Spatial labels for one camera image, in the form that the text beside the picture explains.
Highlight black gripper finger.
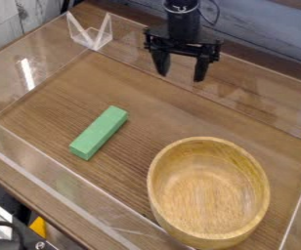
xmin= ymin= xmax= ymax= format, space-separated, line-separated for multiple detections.
xmin=194 ymin=57 xmax=210 ymax=82
xmin=150 ymin=50 xmax=170 ymax=76

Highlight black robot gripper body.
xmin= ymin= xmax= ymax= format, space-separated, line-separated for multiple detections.
xmin=142 ymin=8 xmax=223 ymax=64

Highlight green rectangular block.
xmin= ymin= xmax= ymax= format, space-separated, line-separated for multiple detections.
xmin=70 ymin=105 xmax=128 ymax=160

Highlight brown wooden bowl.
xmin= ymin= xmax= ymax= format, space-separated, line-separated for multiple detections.
xmin=147 ymin=137 xmax=271 ymax=250

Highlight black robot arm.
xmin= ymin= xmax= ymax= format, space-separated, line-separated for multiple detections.
xmin=143 ymin=0 xmax=223 ymax=82

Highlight yellow and black device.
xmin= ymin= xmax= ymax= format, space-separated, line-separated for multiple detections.
xmin=0 ymin=182 xmax=87 ymax=250

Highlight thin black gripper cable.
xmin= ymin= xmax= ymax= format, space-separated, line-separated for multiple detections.
xmin=198 ymin=0 xmax=222 ymax=27

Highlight clear acrylic corner bracket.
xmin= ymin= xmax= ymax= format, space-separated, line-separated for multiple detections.
xmin=66 ymin=13 xmax=112 ymax=51

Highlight clear acrylic enclosure walls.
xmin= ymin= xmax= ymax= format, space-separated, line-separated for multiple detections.
xmin=0 ymin=15 xmax=301 ymax=250

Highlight black cable at corner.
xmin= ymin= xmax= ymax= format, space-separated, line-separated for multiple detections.
xmin=0 ymin=220 xmax=27 ymax=250

